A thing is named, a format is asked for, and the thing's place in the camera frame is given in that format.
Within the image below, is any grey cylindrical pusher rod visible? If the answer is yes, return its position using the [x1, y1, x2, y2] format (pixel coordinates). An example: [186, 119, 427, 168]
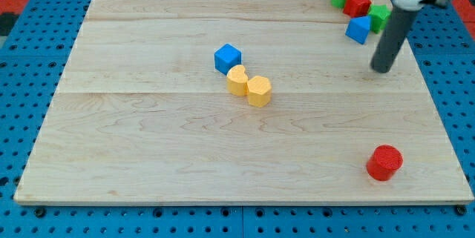
[370, 7, 419, 73]

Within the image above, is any green star block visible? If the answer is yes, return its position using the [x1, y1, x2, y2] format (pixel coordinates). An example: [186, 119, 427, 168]
[367, 4, 391, 33]

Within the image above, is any blue triangle block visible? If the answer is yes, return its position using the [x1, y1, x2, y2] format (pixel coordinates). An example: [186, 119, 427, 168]
[345, 16, 371, 44]

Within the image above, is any red star block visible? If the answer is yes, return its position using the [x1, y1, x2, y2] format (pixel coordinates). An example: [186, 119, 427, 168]
[343, 0, 372, 18]

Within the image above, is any red cylinder block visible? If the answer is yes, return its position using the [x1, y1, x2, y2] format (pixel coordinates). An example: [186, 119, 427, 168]
[366, 145, 403, 181]

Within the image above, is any yellow hexagon block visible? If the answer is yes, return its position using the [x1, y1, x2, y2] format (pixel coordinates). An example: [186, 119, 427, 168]
[247, 76, 272, 108]

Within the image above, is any yellow heart block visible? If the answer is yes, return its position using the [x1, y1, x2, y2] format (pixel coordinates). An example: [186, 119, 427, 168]
[226, 65, 249, 96]

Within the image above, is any blue cube block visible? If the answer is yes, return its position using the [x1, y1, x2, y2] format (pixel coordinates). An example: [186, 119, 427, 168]
[214, 44, 242, 75]

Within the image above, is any wooden board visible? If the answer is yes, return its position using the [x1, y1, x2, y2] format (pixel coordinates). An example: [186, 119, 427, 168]
[14, 0, 474, 206]

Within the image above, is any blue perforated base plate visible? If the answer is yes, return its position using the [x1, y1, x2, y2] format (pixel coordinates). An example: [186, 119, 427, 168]
[1, 0, 474, 237]

